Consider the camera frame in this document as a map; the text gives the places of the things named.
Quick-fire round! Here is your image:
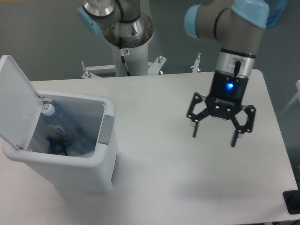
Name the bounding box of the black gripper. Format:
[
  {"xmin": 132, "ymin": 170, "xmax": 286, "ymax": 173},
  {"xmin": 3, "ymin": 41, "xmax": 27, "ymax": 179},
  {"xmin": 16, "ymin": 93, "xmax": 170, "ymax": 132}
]
[{"xmin": 186, "ymin": 69, "xmax": 256, "ymax": 148}]

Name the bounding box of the clear crushed plastic bottle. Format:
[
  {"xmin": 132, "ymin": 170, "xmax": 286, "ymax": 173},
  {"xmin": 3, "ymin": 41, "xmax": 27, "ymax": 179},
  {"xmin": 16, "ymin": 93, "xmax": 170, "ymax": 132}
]
[{"xmin": 41, "ymin": 103, "xmax": 95, "ymax": 154}]

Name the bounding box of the white plastic wrapper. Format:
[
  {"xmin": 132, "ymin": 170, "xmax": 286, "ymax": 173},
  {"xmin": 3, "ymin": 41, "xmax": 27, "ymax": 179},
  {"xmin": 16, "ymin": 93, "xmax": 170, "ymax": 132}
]
[{"xmin": 66, "ymin": 146, "xmax": 94, "ymax": 158}]

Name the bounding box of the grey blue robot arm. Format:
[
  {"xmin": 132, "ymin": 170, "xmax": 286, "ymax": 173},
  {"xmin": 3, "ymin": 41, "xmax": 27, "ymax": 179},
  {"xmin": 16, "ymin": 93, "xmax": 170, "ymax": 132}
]
[{"xmin": 77, "ymin": 0, "xmax": 269, "ymax": 146}]

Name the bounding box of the white plastic trash can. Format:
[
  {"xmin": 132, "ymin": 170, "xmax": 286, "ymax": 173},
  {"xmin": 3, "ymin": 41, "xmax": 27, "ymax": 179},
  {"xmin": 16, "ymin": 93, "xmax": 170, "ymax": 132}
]
[{"xmin": 2, "ymin": 90, "xmax": 118, "ymax": 193}]

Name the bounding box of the white trash can lid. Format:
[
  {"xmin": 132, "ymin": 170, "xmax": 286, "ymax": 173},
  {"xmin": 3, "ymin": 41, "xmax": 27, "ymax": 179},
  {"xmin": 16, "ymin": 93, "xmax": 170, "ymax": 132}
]
[{"xmin": 0, "ymin": 55, "xmax": 51, "ymax": 153}]

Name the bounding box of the white furniture leg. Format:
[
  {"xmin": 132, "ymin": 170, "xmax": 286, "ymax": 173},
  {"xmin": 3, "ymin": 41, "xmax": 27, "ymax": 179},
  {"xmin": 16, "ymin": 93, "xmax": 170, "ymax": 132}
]
[{"xmin": 279, "ymin": 80, "xmax": 300, "ymax": 117}]

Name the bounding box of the blue plastic bag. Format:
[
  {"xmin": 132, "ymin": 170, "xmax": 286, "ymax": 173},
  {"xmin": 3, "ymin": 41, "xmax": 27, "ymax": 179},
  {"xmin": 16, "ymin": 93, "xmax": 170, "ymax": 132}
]
[{"xmin": 264, "ymin": 0, "xmax": 288, "ymax": 28}]

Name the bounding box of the black device at table edge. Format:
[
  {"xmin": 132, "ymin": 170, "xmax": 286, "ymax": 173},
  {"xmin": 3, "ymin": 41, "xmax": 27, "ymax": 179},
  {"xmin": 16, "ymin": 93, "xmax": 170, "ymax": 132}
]
[{"xmin": 283, "ymin": 190, "xmax": 300, "ymax": 215}]

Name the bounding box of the blue orange snack packet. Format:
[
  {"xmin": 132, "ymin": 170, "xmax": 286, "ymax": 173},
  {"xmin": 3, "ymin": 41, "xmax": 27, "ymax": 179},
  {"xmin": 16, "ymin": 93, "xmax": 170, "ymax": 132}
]
[{"xmin": 48, "ymin": 136, "xmax": 68, "ymax": 156}]

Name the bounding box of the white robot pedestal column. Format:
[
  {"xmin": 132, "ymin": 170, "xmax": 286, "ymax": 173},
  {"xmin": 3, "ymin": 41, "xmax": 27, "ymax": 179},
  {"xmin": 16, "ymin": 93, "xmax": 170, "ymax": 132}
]
[{"xmin": 102, "ymin": 13, "xmax": 155, "ymax": 77}]

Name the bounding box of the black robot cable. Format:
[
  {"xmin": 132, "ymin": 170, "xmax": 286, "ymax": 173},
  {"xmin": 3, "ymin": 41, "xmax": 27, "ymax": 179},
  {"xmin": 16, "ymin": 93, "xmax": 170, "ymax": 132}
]
[{"xmin": 118, "ymin": 37, "xmax": 131, "ymax": 77}]

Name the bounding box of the white pedestal base frame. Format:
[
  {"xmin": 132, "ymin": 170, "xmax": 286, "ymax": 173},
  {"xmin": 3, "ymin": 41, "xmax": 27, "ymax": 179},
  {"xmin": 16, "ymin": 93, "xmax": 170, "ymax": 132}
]
[{"xmin": 81, "ymin": 53, "xmax": 201, "ymax": 79}]

